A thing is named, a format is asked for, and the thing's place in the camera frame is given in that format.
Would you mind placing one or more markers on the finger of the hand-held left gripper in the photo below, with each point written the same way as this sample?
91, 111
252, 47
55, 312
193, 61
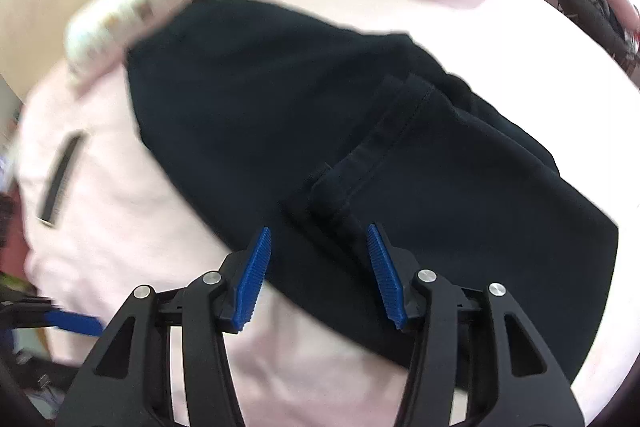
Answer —
75, 323

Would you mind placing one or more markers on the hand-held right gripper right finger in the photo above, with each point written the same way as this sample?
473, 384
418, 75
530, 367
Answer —
385, 279

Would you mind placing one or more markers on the black pants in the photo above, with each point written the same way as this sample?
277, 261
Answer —
300, 107

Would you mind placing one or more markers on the smartphone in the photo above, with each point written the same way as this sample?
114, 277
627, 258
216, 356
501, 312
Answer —
61, 179

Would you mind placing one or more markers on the cream headboard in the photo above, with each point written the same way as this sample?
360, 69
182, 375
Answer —
50, 7

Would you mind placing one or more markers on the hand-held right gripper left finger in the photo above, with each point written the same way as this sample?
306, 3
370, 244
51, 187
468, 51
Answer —
252, 279

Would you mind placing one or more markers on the pink bed sheet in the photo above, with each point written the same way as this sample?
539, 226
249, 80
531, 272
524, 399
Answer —
150, 232

